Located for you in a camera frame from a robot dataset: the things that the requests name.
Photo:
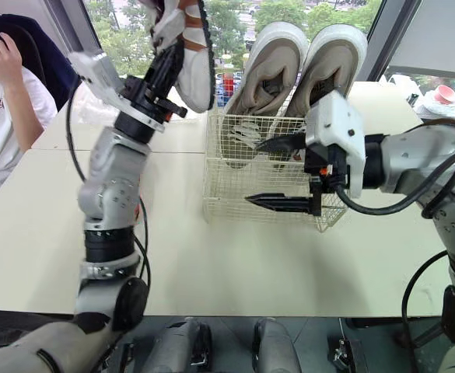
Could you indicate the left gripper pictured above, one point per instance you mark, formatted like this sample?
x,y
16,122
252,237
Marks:
x,y
149,99

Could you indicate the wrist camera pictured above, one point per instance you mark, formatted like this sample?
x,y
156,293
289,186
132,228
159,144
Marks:
x,y
99,75
338,132

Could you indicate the robot body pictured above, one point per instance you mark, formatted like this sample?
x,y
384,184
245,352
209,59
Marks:
x,y
227,346

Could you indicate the white and brown small shoe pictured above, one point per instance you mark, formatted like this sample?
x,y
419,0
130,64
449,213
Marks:
x,y
194,50

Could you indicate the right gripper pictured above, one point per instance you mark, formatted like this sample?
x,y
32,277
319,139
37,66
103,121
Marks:
x,y
322,173

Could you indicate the pink cup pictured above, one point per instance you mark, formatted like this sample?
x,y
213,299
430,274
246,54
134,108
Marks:
x,y
444,94

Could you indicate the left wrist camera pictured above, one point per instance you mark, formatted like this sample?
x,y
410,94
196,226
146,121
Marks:
x,y
99,75

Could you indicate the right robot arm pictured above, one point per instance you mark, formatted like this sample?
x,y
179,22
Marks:
x,y
425,155

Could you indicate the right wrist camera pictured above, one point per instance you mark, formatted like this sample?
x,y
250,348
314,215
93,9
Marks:
x,y
338,132

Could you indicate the person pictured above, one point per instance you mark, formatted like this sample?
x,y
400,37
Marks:
x,y
5,101

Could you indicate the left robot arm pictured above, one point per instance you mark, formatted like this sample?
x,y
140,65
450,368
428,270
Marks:
x,y
110,171

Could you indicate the large beige shoe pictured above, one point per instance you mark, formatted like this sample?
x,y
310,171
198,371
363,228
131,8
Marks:
x,y
268,74
328,70

